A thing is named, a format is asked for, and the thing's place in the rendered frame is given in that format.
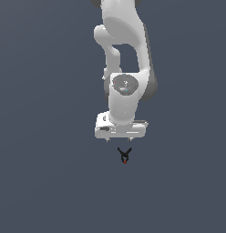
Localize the small black Y-shaped object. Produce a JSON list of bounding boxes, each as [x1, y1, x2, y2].
[[117, 147, 133, 165]]

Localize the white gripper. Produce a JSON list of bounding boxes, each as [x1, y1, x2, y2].
[[94, 111, 149, 143]]

